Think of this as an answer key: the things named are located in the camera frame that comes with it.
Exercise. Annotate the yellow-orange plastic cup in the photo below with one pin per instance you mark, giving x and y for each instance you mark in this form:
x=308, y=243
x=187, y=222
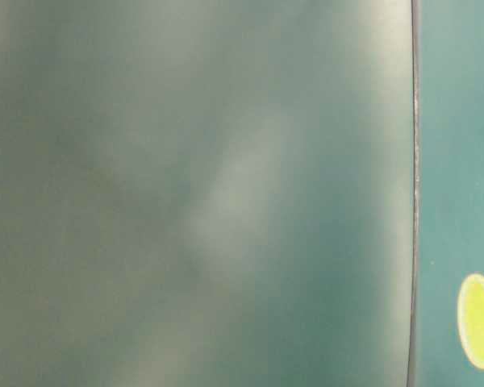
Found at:
x=470, y=318

